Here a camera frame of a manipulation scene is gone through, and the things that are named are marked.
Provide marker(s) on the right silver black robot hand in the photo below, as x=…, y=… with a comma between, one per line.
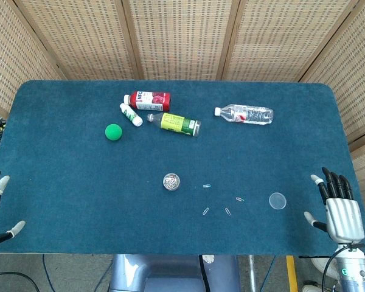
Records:
x=343, y=216

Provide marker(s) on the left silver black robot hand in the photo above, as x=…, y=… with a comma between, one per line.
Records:
x=1, y=184

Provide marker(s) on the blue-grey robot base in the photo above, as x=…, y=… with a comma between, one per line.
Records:
x=130, y=273

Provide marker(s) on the clear round paperclip container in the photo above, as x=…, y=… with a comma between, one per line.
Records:
x=171, y=182

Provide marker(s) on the clear round plastic lid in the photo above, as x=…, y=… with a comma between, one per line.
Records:
x=277, y=201

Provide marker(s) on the blue felt table mat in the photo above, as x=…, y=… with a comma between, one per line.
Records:
x=79, y=182

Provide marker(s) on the metal table leg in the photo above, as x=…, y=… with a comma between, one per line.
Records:
x=252, y=273

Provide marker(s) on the green foam ball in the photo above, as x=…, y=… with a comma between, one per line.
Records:
x=113, y=132

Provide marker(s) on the clear water bottle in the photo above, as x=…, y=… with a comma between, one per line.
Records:
x=249, y=115

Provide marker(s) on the white round base cap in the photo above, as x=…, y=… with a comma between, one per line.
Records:
x=208, y=259

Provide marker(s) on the small white green bottle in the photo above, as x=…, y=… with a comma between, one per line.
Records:
x=130, y=114

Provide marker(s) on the red juice bottle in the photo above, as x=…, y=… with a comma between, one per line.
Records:
x=152, y=100

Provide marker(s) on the yellow green label bottle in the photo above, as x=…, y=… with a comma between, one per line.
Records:
x=173, y=123

